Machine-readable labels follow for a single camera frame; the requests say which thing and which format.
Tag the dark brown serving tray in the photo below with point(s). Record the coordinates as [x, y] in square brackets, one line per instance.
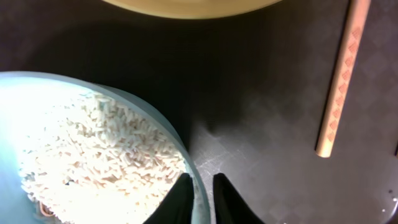
[246, 94]

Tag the light blue bowl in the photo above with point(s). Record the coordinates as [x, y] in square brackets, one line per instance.
[23, 93]

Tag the cooked rice pile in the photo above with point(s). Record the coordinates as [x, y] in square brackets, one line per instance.
[91, 159]

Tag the yellow plate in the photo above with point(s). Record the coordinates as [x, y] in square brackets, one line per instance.
[192, 9]

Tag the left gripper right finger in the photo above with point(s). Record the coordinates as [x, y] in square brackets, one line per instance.
[230, 208]

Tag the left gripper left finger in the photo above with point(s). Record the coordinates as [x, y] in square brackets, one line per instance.
[177, 206]

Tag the left wooden chopstick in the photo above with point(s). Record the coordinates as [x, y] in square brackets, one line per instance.
[344, 66]

